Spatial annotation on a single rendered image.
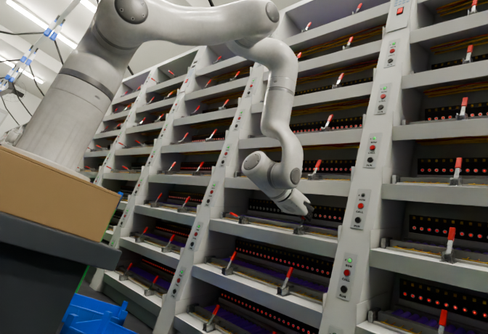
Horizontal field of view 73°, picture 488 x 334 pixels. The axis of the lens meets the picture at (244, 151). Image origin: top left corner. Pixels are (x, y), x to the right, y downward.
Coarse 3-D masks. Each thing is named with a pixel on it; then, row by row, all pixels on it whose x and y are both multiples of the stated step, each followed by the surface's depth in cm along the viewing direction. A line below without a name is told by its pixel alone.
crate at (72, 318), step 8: (112, 312) 103; (72, 320) 85; (96, 320) 98; (104, 320) 101; (64, 328) 85; (72, 328) 84; (80, 328) 92; (88, 328) 95; (96, 328) 99; (104, 328) 101; (112, 328) 101; (120, 328) 101
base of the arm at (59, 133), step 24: (48, 96) 66; (72, 96) 66; (96, 96) 69; (48, 120) 64; (72, 120) 65; (96, 120) 70; (24, 144) 62; (48, 144) 63; (72, 144) 66; (72, 168) 67
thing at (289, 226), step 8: (232, 216) 139; (240, 216) 135; (248, 216) 134; (264, 224) 124; (272, 224) 123; (280, 224) 120; (288, 224) 118; (296, 224) 116; (312, 232) 109; (320, 232) 108; (328, 232) 106; (336, 232) 105
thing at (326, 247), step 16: (224, 208) 145; (240, 208) 151; (224, 224) 132; (240, 224) 125; (336, 224) 117; (272, 240) 113; (288, 240) 108; (304, 240) 104; (320, 240) 100; (336, 240) 100
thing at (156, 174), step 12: (156, 168) 199; (168, 168) 205; (180, 168) 207; (192, 168) 198; (204, 168) 189; (156, 180) 188; (168, 180) 179; (180, 180) 170; (192, 180) 163; (204, 180) 156
